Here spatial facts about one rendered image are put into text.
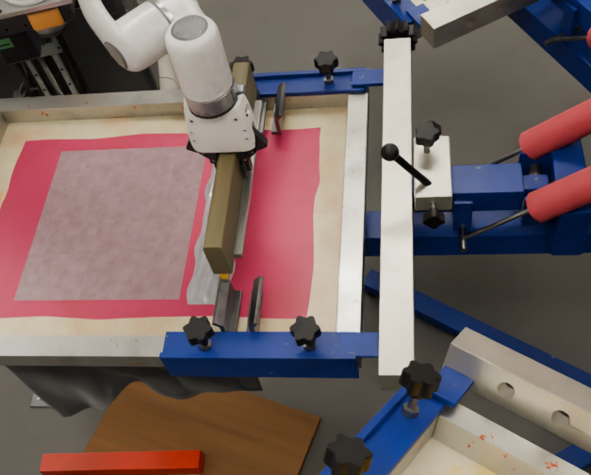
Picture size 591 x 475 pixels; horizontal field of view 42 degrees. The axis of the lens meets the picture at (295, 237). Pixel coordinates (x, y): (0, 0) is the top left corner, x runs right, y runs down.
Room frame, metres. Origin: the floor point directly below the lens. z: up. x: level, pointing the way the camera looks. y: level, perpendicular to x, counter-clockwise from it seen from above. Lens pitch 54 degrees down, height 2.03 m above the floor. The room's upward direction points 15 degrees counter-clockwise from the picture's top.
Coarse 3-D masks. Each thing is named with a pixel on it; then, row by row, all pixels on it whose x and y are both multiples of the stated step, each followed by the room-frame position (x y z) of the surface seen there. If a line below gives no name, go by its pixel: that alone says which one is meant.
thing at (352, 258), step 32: (64, 96) 1.23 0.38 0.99; (96, 96) 1.21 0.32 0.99; (128, 96) 1.18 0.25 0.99; (160, 96) 1.16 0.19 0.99; (288, 96) 1.07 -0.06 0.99; (320, 96) 1.05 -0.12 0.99; (352, 96) 1.02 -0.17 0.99; (0, 128) 1.21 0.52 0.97; (352, 128) 0.95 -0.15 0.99; (352, 160) 0.87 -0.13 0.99; (352, 192) 0.80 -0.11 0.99; (352, 224) 0.74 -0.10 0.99; (352, 256) 0.68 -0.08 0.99; (352, 288) 0.62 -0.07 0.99; (352, 320) 0.56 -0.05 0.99; (0, 352) 0.67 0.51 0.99; (32, 352) 0.65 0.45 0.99; (64, 352) 0.64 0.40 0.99; (96, 352) 0.62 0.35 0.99; (128, 352) 0.61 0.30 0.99
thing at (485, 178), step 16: (464, 176) 0.74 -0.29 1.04; (480, 176) 0.73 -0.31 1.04; (496, 176) 0.72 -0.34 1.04; (512, 176) 0.71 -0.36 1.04; (464, 192) 0.71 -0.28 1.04; (480, 192) 0.70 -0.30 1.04; (496, 192) 0.69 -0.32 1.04; (512, 192) 0.68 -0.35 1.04; (480, 208) 0.70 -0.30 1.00; (496, 208) 0.69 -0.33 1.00; (512, 208) 0.68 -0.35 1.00
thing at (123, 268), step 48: (0, 240) 0.93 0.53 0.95; (48, 240) 0.90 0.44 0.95; (96, 240) 0.87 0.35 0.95; (144, 240) 0.84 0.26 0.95; (192, 240) 0.82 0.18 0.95; (288, 240) 0.76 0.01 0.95; (0, 288) 0.82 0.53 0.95; (48, 288) 0.80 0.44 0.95; (96, 288) 0.77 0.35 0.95; (144, 288) 0.74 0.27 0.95; (240, 288) 0.69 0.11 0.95; (288, 288) 0.67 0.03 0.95
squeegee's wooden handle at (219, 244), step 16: (240, 64) 1.02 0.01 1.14; (240, 80) 0.98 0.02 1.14; (256, 96) 1.01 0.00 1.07; (224, 160) 0.81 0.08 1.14; (224, 176) 0.78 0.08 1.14; (240, 176) 0.81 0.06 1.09; (224, 192) 0.75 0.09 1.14; (240, 192) 0.79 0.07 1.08; (224, 208) 0.72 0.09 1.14; (208, 224) 0.70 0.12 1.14; (224, 224) 0.70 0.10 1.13; (208, 240) 0.67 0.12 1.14; (224, 240) 0.67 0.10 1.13; (208, 256) 0.66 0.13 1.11; (224, 256) 0.65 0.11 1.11; (224, 272) 0.66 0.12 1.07
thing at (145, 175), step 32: (32, 160) 1.11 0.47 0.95; (64, 160) 1.09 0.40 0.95; (96, 160) 1.07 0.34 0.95; (128, 160) 1.04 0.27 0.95; (160, 160) 1.02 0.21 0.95; (192, 160) 1.00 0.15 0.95; (256, 160) 0.96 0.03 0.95; (288, 160) 0.94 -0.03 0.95; (32, 192) 1.03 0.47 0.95; (64, 192) 1.01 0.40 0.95; (96, 192) 0.98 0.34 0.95; (128, 192) 0.96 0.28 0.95; (160, 192) 0.94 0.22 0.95; (192, 192) 0.92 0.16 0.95; (256, 192) 0.89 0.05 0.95; (288, 192) 0.87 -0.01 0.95
